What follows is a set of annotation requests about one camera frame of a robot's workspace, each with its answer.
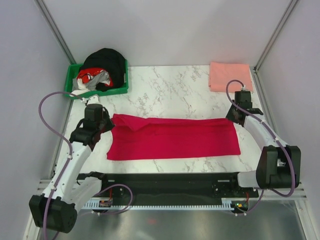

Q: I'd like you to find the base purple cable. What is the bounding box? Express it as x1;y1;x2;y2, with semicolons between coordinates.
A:
74;184;134;216
232;188;265;217

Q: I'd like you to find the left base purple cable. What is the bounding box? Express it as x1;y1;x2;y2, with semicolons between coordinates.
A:
74;184;134;216

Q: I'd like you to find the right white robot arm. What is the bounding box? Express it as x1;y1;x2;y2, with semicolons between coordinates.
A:
226;90;301;197

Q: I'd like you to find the grey garment in bin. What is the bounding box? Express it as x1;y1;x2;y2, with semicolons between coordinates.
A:
84;71;112;92

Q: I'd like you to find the red garment in bin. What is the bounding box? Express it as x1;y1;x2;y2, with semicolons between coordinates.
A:
76;67;114;87

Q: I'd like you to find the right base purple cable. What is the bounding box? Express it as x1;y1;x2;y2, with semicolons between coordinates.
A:
232;188;265;217

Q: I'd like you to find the light blue cable duct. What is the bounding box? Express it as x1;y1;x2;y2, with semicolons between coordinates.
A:
82;198;235;211

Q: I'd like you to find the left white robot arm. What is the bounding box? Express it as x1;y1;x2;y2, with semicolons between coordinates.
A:
29;103;114;233

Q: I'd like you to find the left aluminium frame post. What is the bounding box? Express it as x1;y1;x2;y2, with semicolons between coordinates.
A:
35;0;76;64

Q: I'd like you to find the green plastic bin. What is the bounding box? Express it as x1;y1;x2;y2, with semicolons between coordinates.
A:
64;60;130;98

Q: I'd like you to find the folded salmon pink t shirt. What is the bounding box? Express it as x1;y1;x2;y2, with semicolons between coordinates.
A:
208;62;254;93

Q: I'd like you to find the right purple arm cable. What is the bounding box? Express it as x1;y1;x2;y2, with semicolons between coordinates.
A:
225;79;296;199

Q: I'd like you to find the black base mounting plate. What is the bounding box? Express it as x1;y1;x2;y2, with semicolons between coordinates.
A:
77;171;259;206

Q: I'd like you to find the black garment in bin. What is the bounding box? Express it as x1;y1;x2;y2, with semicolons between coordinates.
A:
78;48;126;91

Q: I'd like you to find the magenta t shirt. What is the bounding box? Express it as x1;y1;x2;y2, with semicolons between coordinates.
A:
106;114;241;161

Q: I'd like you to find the white garment in bin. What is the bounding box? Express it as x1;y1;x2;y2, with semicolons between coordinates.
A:
71;78;89;96

